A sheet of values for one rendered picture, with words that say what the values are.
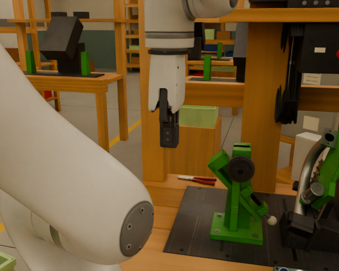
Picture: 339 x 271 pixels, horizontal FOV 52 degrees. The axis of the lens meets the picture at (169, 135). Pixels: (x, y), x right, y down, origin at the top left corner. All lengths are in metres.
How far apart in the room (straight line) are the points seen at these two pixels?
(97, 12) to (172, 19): 11.64
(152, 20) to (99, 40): 11.62
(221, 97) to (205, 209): 0.44
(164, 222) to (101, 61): 11.20
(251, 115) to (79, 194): 0.98
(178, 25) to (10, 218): 0.37
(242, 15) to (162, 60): 0.60
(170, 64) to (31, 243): 0.34
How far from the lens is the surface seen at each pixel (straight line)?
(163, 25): 0.58
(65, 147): 0.38
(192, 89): 1.38
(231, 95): 1.38
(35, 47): 5.95
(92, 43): 12.32
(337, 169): 0.98
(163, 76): 0.58
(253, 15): 1.14
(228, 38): 7.95
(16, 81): 0.35
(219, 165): 0.99
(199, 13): 0.57
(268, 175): 1.38
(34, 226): 0.49
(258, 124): 1.31
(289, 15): 1.14
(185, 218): 1.16
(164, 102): 0.58
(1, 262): 1.00
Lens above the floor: 1.50
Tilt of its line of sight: 18 degrees down
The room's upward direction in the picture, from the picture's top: straight up
